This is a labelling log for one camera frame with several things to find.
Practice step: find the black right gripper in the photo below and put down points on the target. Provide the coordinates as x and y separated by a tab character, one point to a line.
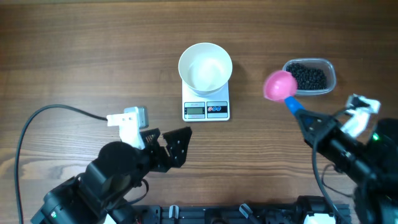
326	122

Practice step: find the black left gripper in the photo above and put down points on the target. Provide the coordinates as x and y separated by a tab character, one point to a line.
179	154

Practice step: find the pink scoop blue handle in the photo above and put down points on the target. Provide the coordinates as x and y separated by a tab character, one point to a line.
281	87

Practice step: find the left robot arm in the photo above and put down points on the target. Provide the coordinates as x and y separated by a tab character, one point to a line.
99	191

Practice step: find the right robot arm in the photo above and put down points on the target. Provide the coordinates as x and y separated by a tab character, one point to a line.
371	166

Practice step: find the white digital kitchen scale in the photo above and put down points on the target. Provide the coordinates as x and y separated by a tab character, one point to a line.
204	108

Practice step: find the white round bowl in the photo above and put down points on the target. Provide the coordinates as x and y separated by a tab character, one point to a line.
205	67

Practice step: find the black beans in container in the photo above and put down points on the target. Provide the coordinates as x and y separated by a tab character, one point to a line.
307	78

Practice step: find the clear plastic bean container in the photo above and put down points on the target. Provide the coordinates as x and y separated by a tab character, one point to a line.
318	63

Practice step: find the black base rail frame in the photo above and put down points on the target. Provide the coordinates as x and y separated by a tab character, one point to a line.
306	209

